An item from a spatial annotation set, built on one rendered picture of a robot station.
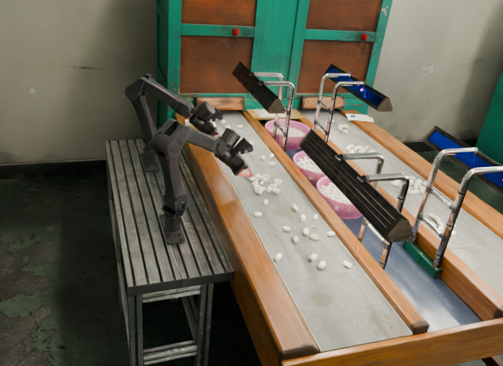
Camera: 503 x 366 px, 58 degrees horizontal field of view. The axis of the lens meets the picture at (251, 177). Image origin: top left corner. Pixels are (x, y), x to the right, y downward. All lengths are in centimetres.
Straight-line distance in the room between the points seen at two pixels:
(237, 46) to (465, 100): 279
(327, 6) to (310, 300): 190
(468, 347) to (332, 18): 199
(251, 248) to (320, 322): 37
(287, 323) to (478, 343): 64
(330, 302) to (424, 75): 328
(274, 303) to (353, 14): 203
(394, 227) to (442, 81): 348
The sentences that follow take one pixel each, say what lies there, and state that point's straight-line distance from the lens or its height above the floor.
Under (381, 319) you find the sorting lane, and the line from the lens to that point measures 150.
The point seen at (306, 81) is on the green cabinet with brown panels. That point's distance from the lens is 298.
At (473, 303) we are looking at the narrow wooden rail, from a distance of 177.
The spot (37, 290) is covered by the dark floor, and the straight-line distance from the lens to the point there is 269.
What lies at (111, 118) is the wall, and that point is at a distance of 355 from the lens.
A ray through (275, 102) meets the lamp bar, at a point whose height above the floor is 109.
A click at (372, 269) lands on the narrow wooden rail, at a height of 76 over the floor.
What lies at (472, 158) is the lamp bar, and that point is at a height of 109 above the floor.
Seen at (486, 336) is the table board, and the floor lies 69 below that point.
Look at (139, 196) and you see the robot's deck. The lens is 211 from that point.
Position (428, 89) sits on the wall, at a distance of 460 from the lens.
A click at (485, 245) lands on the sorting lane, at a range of 204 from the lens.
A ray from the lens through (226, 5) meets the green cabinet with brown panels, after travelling 270.
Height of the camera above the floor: 173
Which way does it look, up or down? 28 degrees down
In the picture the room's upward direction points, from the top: 6 degrees clockwise
